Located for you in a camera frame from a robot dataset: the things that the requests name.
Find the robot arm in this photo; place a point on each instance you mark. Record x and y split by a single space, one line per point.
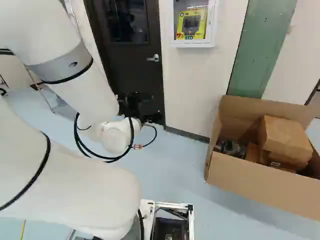
50 160

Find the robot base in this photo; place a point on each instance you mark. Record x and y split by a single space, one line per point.
165 220

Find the small closed cardboard box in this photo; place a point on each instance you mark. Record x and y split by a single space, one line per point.
285 140

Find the large open cardboard box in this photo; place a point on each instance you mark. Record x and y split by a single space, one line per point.
252 180

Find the white wall cabinet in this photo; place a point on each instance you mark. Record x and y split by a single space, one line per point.
192 22

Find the dark brown door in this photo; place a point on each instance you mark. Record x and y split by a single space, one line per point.
135 62

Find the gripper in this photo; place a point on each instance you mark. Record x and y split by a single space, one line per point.
140 105

